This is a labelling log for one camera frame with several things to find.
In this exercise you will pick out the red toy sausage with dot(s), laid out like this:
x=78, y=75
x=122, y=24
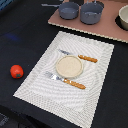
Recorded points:
x=16, y=71

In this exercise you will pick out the grey frying pan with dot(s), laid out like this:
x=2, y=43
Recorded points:
x=68, y=10

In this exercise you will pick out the pink stove board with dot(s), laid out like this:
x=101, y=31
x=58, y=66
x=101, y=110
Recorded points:
x=106, y=27

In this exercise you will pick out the round beige plate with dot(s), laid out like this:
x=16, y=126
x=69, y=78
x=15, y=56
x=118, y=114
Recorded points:
x=69, y=66

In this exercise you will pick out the woven beige placemat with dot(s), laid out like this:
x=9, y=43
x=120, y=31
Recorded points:
x=70, y=103

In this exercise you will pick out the grey cooking pot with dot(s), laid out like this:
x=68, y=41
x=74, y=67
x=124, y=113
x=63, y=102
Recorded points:
x=90, y=13

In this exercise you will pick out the beige bowl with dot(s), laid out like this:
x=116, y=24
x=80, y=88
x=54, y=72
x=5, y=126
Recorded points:
x=123, y=14

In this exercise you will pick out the wooden handled knife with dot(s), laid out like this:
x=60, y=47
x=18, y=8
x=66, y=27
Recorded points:
x=80, y=56

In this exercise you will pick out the wooden handled fork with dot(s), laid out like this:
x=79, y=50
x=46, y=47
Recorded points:
x=67, y=81

